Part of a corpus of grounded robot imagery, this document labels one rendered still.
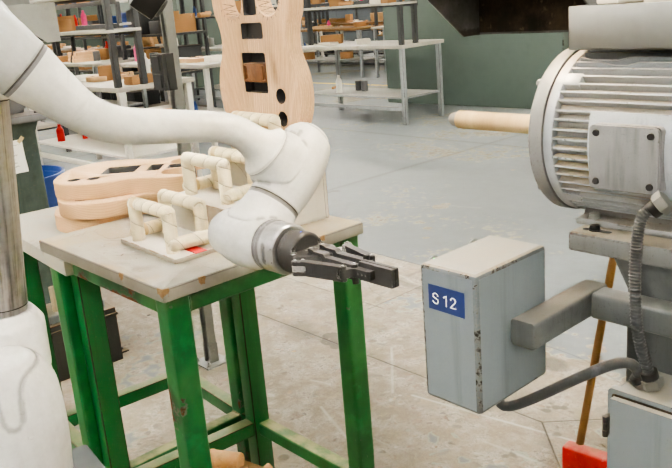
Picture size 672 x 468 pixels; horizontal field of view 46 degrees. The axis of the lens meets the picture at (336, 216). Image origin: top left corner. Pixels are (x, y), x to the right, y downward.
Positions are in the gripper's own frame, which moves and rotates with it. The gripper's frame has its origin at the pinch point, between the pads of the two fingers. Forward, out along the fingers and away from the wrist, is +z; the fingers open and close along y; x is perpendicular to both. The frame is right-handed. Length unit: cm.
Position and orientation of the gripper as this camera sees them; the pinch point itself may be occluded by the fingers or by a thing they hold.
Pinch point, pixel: (378, 273)
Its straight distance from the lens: 121.1
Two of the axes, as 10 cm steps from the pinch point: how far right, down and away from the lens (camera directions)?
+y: -7.3, 2.4, -6.4
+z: 6.8, 1.4, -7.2
